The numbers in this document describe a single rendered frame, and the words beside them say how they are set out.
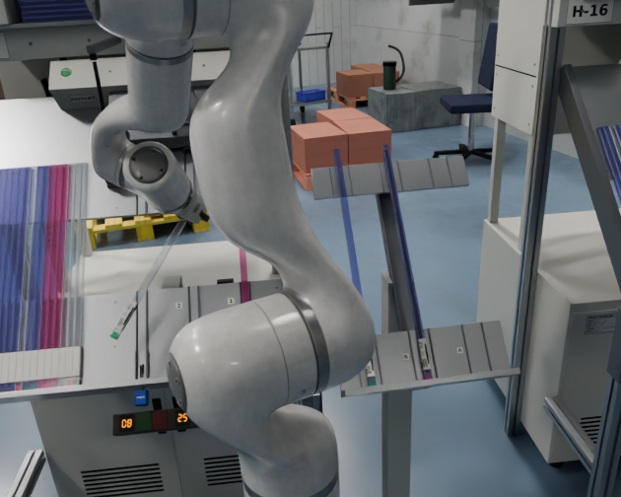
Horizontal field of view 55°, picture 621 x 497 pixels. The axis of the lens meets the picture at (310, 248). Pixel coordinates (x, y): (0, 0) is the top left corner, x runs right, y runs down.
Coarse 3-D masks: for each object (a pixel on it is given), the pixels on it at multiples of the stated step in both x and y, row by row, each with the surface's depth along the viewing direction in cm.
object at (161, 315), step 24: (192, 288) 127; (216, 288) 127; (240, 288) 127; (264, 288) 127; (96, 312) 124; (120, 312) 125; (144, 312) 125; (168, 312) 125; (192, 312) 125; (96, 336) 123; (120, 336) 123; (144, 336) 123; (168, 336) 123; (96, 360) 121; (120, 360) 121; (144, 360) 121
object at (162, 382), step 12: (96, 384) 117; (108, 384) 117; (120, 384) 117; (132, 384) 117; (144, 384) 117; (156, 384) 118; (168, 384) 120; (0, 396) 116; (12, 396) 116; (24, 396) 116; (36, 396) 118; (48, 396) 119; (60, 396) 121; (72, 396) 123
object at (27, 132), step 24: (0, 120) 140; (24, 120) 140; (48, 120) 140; (72, 120) 140; (0, 144) 138; (24, 144) 138; (48, 144) 138; (72, 144) 138; (0, 168) 135; (192, 168) 137; (96, 192) 134; (120, 192) 134; (96, 216) 132; (120, 216) 133
